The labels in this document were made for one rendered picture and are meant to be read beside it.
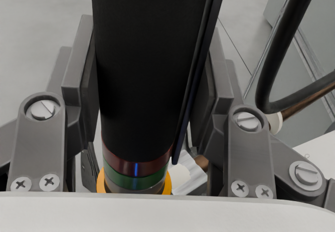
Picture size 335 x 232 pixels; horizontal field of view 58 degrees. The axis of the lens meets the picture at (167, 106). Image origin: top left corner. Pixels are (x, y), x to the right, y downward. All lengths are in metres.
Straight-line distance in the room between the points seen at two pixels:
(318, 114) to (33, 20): 2.64
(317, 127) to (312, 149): 0.65
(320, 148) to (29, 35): 2.70
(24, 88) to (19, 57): 0.37
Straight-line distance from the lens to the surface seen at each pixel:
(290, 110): 0.29
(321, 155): 0.66
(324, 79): 0.32
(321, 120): 1.30
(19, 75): 2.65
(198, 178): 0.22
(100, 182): 0.18
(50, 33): 3.02
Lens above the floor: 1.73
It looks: 48 degrees down
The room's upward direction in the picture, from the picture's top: 10 degrees clockwise
